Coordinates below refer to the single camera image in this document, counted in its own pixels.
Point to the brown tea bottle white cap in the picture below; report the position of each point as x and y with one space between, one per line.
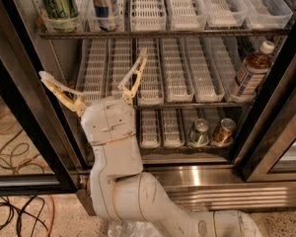
253 69

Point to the right glass fridge door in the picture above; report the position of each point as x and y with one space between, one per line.
275 157

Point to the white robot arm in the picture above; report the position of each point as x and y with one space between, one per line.
120 189

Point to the green drink can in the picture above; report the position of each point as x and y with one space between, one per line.
61 9

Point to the clear plastic container on floor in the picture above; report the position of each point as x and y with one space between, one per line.
132 229

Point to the copper can bottom right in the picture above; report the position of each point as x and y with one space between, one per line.
223 133

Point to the open glass fridge door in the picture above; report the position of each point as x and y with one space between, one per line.
23 54

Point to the silver green can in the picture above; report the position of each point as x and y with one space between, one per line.
198 134

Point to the redbull can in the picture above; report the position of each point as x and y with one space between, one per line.
103 5

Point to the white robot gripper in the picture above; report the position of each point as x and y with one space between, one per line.
109 120

